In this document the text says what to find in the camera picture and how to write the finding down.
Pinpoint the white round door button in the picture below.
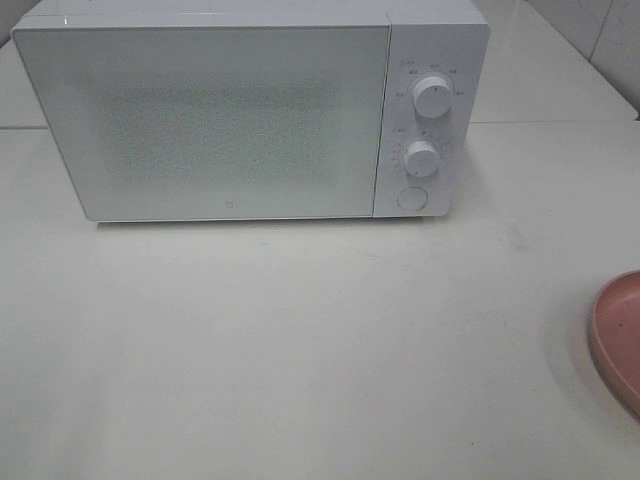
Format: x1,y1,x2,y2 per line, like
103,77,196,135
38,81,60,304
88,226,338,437
397,187,428,212

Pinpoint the white microwave door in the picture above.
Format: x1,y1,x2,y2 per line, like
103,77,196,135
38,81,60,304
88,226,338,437
15,26,389,222

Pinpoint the pink round plate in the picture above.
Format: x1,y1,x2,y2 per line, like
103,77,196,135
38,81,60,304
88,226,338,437
588,270,639,418

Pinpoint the white lower timer knob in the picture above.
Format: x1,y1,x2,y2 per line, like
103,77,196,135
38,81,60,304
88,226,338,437
403,140,441,178

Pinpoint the white upper power knob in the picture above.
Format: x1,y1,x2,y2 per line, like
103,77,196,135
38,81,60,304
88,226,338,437
410,72,454,119

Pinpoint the white microwave oven body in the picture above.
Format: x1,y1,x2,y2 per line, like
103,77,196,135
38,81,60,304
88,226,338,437
11,1,490,218

